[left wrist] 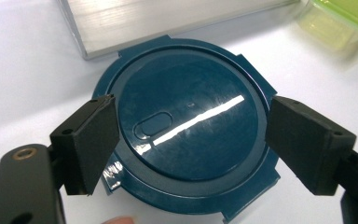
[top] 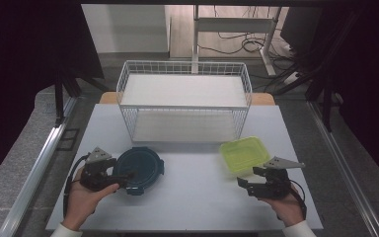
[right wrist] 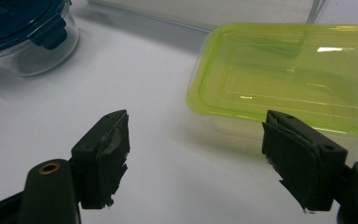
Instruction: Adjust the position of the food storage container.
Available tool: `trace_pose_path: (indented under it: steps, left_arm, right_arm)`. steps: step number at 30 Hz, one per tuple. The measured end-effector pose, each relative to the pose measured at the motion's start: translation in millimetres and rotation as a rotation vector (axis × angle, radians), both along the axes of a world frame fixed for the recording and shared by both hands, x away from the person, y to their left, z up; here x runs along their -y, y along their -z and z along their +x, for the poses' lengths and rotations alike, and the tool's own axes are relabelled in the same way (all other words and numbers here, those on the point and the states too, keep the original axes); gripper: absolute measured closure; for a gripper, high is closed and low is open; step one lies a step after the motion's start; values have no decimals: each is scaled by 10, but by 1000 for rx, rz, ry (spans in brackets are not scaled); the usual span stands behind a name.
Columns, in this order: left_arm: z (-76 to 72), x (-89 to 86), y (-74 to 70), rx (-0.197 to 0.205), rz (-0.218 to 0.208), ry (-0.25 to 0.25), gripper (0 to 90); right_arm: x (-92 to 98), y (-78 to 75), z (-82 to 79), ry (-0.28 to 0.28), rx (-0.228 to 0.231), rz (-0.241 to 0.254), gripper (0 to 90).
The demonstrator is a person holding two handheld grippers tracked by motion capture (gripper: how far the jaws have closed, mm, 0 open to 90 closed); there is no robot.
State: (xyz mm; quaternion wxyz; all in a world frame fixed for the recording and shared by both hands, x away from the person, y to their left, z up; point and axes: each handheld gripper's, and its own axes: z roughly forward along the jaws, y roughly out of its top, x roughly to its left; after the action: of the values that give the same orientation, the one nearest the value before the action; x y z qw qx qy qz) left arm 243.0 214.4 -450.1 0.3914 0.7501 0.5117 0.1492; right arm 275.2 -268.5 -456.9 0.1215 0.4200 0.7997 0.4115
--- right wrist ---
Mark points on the green lidded plastic container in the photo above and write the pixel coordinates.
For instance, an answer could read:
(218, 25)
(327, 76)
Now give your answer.
(292, 77)

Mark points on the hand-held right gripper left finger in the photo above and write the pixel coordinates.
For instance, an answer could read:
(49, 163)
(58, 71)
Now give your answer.
(101, 161)

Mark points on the round glass container blue lid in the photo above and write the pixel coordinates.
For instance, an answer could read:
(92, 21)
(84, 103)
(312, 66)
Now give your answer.
(21, 34)

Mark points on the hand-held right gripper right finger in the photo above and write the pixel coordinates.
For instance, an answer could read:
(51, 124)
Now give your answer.
(304, 165)

